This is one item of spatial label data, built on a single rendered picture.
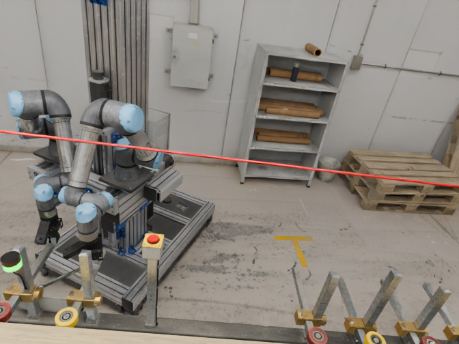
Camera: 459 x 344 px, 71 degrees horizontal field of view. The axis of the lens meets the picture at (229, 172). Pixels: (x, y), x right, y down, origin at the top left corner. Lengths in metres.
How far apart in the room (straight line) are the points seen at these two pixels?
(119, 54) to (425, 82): 3.81
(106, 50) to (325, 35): 2.65
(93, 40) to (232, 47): 2.04
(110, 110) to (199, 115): 2.57
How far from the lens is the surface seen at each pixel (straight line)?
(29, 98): 1.73
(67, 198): 1.53
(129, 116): 1.40
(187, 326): 1.66
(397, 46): 4.42
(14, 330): 1.52
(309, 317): 1.62
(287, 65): 3.90
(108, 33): 1.92
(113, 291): 2.40
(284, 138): 3.89
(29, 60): 4.07
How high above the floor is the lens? 2.09
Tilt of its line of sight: 31 degrees down
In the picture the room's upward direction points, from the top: 9 degrees clockwise
